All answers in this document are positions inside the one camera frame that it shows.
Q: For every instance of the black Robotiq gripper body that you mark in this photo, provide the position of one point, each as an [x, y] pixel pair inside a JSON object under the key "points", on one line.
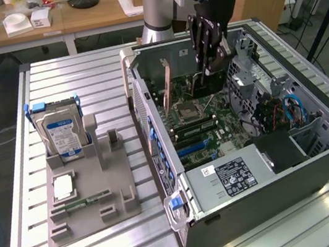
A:
{"points": [[220, 1]]}

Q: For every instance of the black graphics card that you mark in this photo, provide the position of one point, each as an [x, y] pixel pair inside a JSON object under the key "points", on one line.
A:
{"points": [[208, 86]]}

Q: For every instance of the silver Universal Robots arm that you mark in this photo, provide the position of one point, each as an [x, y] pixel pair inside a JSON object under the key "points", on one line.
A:
{"points": [[155, 9]]}

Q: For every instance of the metal drive cage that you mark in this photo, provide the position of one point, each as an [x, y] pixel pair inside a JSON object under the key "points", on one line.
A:
{"points": [[249, 85]]}

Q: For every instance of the green motherboard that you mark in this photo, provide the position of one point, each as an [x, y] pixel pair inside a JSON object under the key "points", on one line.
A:
{"points": [[229, 119]]}

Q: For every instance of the CPU socket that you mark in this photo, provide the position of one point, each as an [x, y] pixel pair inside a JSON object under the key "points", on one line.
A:
{"points": [[189, 111]]}

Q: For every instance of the white paper stack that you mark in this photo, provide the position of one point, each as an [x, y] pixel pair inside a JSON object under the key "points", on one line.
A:
{"points": [[132, 6]]}

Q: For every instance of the blue expansion slot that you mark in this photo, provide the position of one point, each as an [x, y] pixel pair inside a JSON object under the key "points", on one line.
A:
{"points": [[193, 148]]}

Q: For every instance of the metal disk bay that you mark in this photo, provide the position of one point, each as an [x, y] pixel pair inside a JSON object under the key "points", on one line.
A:
{"points": [[317, 137]]}

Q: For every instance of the grey power supply unit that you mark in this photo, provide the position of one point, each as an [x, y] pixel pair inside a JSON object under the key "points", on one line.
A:
{"points": [[206, 192]]}

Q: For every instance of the blue case latch tab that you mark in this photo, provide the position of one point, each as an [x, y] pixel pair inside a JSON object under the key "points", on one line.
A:
{"points": [[175, 204]]}

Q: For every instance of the open black PC case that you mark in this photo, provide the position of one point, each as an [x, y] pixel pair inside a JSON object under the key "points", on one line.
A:
{"points": [[259, 208]]}

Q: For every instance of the small red tool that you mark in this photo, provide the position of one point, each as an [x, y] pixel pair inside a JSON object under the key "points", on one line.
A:
{"points": [[48, 1]]}

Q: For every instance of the white labelled box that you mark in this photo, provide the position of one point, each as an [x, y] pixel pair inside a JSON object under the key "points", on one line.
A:
{"points": [[41, 19]]}

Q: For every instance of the hard disk with blue caddy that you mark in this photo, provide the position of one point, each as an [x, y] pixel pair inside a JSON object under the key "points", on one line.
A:
{"points": [[60, 137]]}

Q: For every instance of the grey printed parts rack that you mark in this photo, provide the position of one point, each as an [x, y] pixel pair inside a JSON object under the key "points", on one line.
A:
{"points": [[93, 185]]}

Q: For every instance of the white box with round bowl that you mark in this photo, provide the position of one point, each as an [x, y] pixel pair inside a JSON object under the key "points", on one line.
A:
{"points": [[17, 24]]}

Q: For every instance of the green loose RAM stick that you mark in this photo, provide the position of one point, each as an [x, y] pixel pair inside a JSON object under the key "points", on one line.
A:
{"points": [[83, 202]]}

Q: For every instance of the silver CPU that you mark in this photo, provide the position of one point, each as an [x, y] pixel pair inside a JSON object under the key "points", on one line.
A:
{"points": [[62, 188]]}

